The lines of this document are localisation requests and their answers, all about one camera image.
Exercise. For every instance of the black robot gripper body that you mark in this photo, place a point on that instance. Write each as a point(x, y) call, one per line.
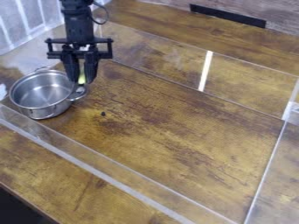
point(80, 41)

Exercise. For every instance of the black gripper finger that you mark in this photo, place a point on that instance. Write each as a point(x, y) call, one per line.
point(70, 65)
point(90, 65)

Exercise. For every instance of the green handled metal spoon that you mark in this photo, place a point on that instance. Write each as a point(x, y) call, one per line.
point(78, 89)

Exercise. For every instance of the small stainless steel pot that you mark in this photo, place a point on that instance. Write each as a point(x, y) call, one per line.
point(40, 94)

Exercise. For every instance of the black bar on table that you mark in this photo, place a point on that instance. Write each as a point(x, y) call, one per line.
point(245, 20)

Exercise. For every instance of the clear acrylic enclosure wall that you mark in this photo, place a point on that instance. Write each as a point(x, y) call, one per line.
point(177, 206)

